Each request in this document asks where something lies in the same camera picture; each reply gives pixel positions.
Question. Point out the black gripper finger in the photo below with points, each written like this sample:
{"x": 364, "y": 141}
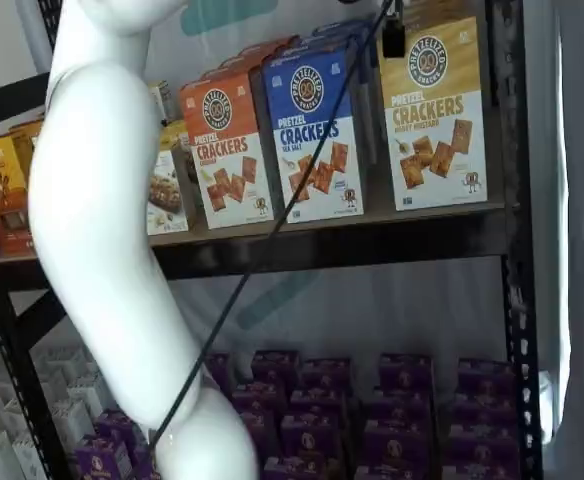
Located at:
{"x": 394, "y": 40}

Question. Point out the yellow white pretzel crackers box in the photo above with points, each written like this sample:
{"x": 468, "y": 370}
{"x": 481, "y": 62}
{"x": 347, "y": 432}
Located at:
{"x": 437, "y": 10}
{"x": 432, "y": 125}

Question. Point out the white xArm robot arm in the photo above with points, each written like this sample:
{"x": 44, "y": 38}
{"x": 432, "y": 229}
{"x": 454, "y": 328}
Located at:
{"x": 97, "y": 225}

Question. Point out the blue white pretzel crackers box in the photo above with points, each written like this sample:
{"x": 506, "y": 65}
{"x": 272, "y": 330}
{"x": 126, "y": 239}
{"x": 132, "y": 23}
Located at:
{"x": 312, "y": 150}
{"x": 364, "y": 100}
{"x": 337, "y": 27}

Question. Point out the orange white pretzel crackers box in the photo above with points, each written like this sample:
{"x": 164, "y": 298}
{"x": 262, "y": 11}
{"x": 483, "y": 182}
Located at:
{"x": 227, "y": 160}
{"x": 239, "y": 62}
{"x": 267, "y": 46}

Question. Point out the wooden shelf board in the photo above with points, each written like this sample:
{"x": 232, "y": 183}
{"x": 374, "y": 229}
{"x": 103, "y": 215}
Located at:
{"x": 372, "y": 225}

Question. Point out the small white snack box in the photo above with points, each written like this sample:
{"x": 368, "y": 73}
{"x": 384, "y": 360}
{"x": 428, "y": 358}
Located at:
{"x": 164, "y": 100}

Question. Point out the small yellow snack box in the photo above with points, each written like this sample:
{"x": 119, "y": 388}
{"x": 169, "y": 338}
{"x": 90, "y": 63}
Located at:
{"x": 174, "y": 135}

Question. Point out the white granola bar box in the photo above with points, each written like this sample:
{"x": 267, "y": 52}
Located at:
{"x": 167, "y": 200}

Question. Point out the black metal shelf rack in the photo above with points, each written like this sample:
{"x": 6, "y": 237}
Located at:
{"x": 519, "y": 300}

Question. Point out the purple Annie's pasta box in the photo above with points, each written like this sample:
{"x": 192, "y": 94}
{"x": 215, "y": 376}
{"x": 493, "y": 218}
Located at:
{"x": 259, "y": 397}
{"x": 314, "y": 440}
{"x": 102, "y": 460}
{"x": 397, "y": 474}
{"x": 406, "y": 372}
{"x": 487, "y": 375}
{"x": 318, "y": 404}
{"x": 117, "y": 425}
{"x": 399, "y": 445}
{"x": 484, "y": 447}
{"x": 262, "y": 435}
{"x": 218, "y": 372}
{"x": 484, "y": 407}
{"x": 144, "y": 465}
{"x": 276, "y": 366}
{"x": 326, "y": 374}
{"x": 297, "y": 470}
{"x": 482, "y": 472}
{"x": 402, "y": 406}

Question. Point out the white backdrop with teal print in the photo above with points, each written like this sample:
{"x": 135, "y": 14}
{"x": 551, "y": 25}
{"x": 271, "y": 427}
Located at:
{"x": 272, "y": 20}

